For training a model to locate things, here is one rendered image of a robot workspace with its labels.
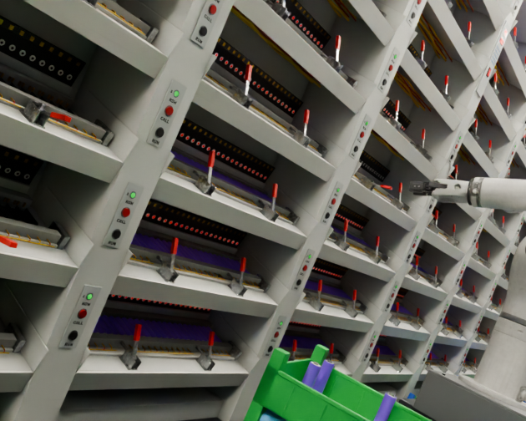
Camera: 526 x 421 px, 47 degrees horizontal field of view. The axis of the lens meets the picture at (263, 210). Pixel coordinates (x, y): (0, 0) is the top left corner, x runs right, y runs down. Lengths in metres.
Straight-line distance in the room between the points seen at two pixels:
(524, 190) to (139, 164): 1.02
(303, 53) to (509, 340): 0.85
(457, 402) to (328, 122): 0.79
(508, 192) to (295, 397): 1.02
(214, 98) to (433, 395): 0.86
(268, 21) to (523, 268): 0.84
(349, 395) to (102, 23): 0.71
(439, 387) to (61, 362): 0.86
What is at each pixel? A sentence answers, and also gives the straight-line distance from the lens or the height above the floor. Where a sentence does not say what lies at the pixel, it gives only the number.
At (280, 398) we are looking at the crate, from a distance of 0.88.
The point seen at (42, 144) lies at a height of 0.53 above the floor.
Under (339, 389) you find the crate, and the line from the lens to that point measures 1.06.
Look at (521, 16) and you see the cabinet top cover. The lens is 2.98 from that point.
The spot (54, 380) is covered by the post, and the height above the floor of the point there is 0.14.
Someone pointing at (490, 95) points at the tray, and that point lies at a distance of 2.58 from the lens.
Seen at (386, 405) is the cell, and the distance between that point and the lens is 1.00.
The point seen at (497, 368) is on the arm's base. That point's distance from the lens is 1.63.
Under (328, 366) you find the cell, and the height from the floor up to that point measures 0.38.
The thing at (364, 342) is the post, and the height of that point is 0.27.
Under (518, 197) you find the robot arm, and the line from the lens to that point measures 1.72.
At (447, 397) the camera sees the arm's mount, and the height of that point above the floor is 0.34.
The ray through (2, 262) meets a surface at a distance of 1.04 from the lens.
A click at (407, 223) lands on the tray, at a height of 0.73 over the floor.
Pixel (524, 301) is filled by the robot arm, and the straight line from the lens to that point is 1.63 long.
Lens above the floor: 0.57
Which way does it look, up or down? level
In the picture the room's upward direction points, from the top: 23 degrees clockwise
